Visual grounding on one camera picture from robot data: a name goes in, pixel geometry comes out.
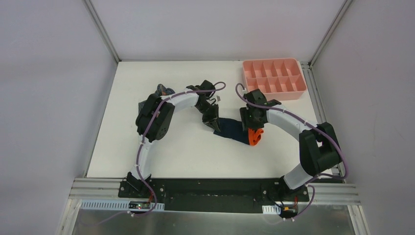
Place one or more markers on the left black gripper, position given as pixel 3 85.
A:
pixel 210 116

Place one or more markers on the striped blue underwear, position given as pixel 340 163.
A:
pixel 161 90

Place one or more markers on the navy orange underwear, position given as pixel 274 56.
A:
pixel 233 129

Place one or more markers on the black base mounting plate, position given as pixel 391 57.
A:
pixel 211 195

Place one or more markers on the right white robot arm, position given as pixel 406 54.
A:
pixel 318 146

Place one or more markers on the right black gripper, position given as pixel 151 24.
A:
pixel 249 122

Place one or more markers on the left white cable duct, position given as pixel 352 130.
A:
pixel 121 205

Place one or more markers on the aluminium frame rail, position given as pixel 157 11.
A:
pixel 106 188

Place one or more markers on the white cable duct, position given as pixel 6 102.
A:
pixel 271 209
pixel 121 205

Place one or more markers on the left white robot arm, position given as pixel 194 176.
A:
pixel 153 122

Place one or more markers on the right white cable duct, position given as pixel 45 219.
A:
pixel 271 209

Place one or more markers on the pink divided organizer tray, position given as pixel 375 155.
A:
pixel 280 79

